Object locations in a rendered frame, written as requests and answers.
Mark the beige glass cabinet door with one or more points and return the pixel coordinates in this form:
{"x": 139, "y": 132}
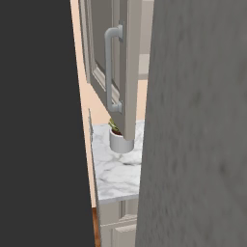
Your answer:
{"x": 128, "y": 64}

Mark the beige base cabinet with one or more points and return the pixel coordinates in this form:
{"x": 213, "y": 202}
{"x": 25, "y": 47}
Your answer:
{"x": 119, "y": 225}

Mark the white potted plant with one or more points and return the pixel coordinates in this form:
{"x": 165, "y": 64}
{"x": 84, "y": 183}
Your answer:
{"x": 119, "y": 144}

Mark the grey stone-look fridge panel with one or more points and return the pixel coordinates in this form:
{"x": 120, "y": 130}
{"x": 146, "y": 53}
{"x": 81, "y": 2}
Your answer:
{"x": 196, "y": 128}

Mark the dark grey fridge side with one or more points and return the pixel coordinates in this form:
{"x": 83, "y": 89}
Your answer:
{"x": 38, "y": 128}

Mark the beige wall cabinet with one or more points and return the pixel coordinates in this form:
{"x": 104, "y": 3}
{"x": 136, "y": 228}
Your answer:
{"x": 145, "y": 48}

